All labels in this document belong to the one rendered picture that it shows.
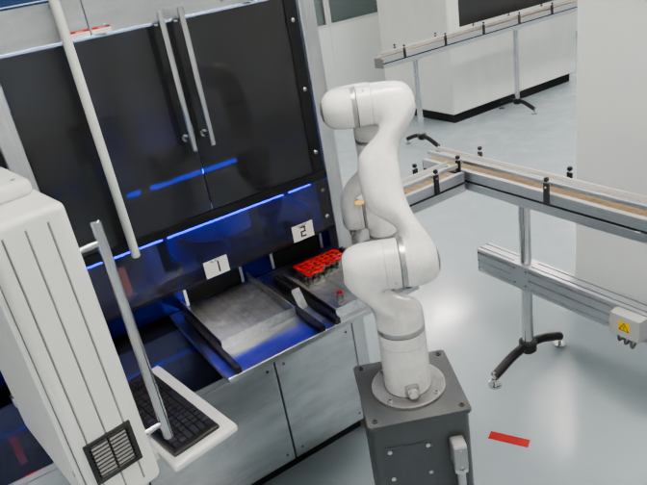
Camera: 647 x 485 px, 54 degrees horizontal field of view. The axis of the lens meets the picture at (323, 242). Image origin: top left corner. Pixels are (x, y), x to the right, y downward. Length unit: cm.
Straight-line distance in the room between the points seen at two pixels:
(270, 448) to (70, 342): 131
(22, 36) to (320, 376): 157
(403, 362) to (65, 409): 78
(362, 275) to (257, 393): 108
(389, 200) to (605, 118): 178
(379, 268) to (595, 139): 189
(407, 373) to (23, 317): 88
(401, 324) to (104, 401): 70
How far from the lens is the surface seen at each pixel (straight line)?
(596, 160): 321
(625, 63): 301
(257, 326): 198
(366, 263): 146
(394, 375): 163
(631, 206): 242
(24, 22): 187
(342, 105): 154
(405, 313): 153
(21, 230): 137
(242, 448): 254
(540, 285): 285
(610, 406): 300
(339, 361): 258
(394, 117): 153
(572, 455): 277
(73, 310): 145
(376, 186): 149
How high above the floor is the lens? 193
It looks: 25 degrees down
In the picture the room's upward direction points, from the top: 10 degrees counter-clockwise
